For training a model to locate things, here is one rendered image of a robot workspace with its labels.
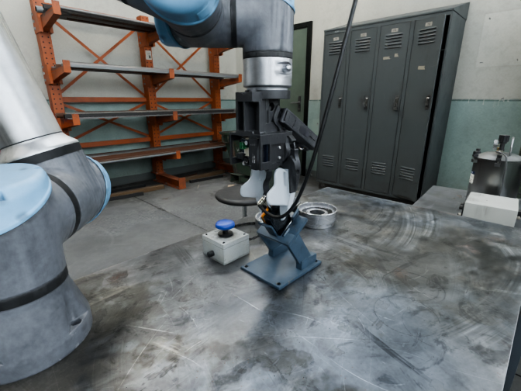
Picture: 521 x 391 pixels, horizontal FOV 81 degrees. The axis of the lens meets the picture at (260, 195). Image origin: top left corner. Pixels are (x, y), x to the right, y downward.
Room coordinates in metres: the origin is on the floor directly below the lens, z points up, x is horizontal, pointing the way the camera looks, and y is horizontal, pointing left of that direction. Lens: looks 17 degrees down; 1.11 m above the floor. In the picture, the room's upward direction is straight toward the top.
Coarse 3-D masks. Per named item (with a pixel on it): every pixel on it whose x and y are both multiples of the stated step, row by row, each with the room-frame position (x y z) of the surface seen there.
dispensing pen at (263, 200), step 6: (264, 198) 0.49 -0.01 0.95; (258, 204) 0.48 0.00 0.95; (264, 204) 0.49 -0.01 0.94; (270, 210) 0.50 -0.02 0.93; (276, 210) 0.50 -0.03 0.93; (264, 216) 0.50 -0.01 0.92; (288, 216) 0.52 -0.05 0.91; (270, 222) 0.49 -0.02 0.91; (276, 222) 0.50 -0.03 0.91; (282, 222) 0.51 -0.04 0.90; (288, 222) 0.52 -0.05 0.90; (276, 228) 0.50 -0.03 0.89; (282, 228) 0.51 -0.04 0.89
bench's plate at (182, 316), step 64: (320, 192) 1.03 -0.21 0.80; (192, 256) 0.57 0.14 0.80; (256, 256) 0.57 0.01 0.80; (320, 256) 0.57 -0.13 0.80; (384, 256) 0.57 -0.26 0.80; (448, 256) 0.57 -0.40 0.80; (512, 256) 0.57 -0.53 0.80; (128, 320) 0.37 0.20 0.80; (192, 320) 0.37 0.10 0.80; (256, 320) 0.37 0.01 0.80; (320, 320) 0.37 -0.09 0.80; (384, 320) 0.37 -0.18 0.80; (448, 320) 0.37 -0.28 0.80; (512, 320) 0.37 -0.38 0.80; (64, 384) 0.27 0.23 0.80; (128, 384) 0.27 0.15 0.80; (192, 384) 0.27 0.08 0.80; (256, 384) 0.27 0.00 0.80; (320, 384) 0.27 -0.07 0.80; (384, 384) 0.27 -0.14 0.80; (448, 384) 0.27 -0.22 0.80
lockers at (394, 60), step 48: (336, 48) 3.71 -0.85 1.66; (384, 48) 3.34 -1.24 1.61; (432, 48) 2.98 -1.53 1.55; (336, 96) 3.68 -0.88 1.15; (384, 96) 3.30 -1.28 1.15; (432, 96) 2.91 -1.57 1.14; (336, 144) 3.65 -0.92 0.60; (384, 144) 3.26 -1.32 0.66; (432, 144) 2.99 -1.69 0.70; (384, 192) 3.21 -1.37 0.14
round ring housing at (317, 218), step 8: (304, 208) 0.79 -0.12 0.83; (328, 208) 0.79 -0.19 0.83; (336, 208) 0.75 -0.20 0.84; (304, 216) 0.72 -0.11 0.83; (312, 216) 0.71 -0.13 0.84; (320, 216) 0.70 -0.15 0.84; (328, 216) 0.71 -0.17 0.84; (336, 216) 0.73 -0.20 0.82; (312, 224) 0.71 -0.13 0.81; (320, 224) 0.70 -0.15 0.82; (328, 224) 0.72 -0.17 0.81
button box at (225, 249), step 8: (216, 232) 0.59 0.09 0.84; (232, 232) 0.58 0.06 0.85; (240, 232) 0.59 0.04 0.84; (208, 240) 0.57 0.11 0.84; (216, 240) 0.55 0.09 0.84; (224, 240) 0.55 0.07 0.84; (232, 240) 0.55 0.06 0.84; (240, 240) 0.57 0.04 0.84; (248, 240) 0.58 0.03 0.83; (208, 248) 0.57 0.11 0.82; (216, 248) 0.55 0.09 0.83; (224, 248) 0.53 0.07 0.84; (232, 248) 0.55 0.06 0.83; (240, 248) 0.57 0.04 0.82; (248, 248) 0.58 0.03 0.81; (208, 256) 0.55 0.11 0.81; (216, 256) 0.55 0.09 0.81; (224, 256) 0.53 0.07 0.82; (232, 256) 0.55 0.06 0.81; (240, 256) 0.56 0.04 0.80; (224, 264) 0.53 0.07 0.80
